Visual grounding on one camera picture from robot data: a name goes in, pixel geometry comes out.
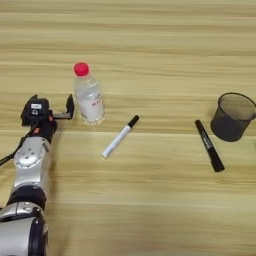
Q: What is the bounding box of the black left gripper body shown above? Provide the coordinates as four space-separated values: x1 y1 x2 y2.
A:
29 111 75 145

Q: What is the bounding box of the clear bottle with red cap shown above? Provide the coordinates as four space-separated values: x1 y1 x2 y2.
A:
73 61 106 126

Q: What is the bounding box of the black marker pen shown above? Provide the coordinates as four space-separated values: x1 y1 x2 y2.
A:
194 119 226 173

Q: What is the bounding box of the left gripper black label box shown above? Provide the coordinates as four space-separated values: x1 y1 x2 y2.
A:
20 96 51 127

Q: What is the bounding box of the white marker with black cap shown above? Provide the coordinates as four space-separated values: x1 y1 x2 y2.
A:
100 114 140 159

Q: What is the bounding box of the black mesh pen cup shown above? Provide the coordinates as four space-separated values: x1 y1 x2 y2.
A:
209 91 256 143

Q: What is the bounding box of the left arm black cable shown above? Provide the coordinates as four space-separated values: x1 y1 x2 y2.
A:
0 128 38 167

